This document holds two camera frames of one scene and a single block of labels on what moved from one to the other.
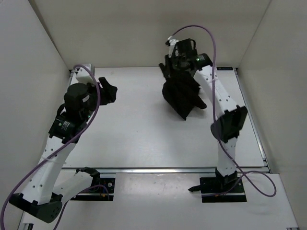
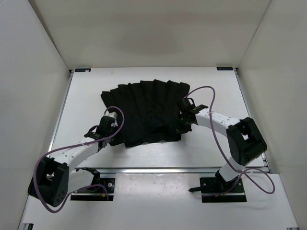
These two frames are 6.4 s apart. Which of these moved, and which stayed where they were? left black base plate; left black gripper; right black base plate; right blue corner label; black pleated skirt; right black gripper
Moved: black pleated skirt; right black gripper; left black gripper
Stayed: right blue corner label; right black base plate; left black base plate
